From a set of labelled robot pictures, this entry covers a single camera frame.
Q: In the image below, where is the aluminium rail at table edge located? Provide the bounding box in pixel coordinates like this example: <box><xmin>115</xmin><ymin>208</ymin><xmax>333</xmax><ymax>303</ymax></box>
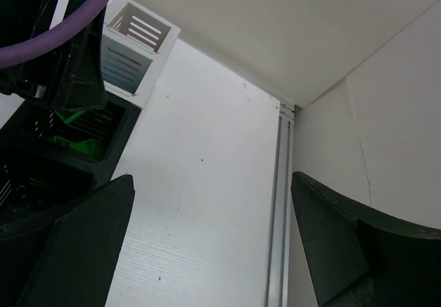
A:
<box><xmin>265</xmin><ymin>103</ymin><xmax>295</xmax><ymax>306</ymax></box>

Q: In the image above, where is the white double-bin container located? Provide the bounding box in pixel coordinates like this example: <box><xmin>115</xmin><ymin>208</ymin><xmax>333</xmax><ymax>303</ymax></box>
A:
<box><xmin>101</xmin><ymin>0</ymin><xmax>181</xmax><ymax>108</ymax></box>

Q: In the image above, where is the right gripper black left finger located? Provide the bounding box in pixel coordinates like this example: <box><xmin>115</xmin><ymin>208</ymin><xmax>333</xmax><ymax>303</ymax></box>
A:
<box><xmin>1</xmin><ymin>174</ymin><xmax>134</xmax><ymax>306</ymax></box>

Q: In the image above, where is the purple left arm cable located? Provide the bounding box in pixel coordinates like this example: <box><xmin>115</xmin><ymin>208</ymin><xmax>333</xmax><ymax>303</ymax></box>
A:
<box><xmin>0</xmin><ymin>0</ymin><xmax>121</xmax><ymax>70</ymax></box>

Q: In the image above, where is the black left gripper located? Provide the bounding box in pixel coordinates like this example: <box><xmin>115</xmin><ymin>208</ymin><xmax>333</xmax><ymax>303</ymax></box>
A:
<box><xmin>1</xmin><ymin>0</ymin><xmax>107</xmax><ymax>111</ymax></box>

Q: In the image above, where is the black double-bin container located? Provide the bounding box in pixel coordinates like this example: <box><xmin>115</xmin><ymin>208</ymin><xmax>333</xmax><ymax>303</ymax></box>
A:
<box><xmin>1</xmin><ymin>94</ymin><xmax>141</xmax><ymax>224</ymax></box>

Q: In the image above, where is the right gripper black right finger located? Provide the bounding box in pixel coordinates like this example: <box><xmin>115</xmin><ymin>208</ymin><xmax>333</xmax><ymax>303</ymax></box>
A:
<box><xmin>291</xmin><ymin>171</ymin><xmax>440</xmax><ymax>306</ymax></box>

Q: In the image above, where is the green sloped lego brick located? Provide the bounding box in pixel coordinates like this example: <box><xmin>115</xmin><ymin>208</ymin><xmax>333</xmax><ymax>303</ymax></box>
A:
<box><xmin>48</xmin><ymin>110</ymin><xmax>104</xmax><ymax>159</ymax></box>

